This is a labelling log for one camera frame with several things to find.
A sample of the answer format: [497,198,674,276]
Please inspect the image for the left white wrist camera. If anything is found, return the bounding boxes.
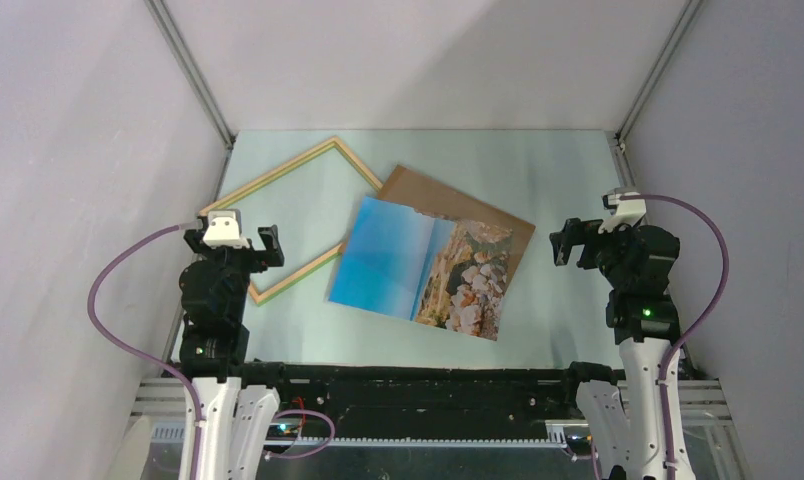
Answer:
[202,209,251,249]

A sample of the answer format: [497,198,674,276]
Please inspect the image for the seaside landscape photo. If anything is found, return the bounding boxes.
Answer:
[329,198,515,341]

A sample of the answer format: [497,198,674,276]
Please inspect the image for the brown backing board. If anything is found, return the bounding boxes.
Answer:
[377,165,535,277]

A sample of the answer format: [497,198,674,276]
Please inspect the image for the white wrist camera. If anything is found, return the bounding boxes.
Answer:
[202,209,251,249]
[598,187,647,234]

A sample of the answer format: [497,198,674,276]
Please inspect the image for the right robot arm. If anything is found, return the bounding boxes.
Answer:
[550,218,695,479]

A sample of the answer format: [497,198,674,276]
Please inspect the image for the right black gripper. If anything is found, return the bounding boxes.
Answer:
[549,216,640,289]

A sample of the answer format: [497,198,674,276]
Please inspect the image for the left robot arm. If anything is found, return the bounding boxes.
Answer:
[179,218,294,479]

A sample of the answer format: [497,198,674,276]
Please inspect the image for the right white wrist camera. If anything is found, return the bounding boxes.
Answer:
[598,187,647,234]

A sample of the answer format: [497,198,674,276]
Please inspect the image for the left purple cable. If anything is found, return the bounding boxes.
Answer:
[87,223,337,480]

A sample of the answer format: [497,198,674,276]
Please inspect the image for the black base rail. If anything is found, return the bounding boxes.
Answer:
[244,362,625,441]

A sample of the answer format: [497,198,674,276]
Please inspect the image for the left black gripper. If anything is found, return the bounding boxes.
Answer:
[186,224,282,320]

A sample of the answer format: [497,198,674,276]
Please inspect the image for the wooden picture frame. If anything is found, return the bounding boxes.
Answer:
[200,131,384,306]

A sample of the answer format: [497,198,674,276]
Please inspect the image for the aluminium frame rails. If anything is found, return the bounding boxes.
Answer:
[103,377,751,480]

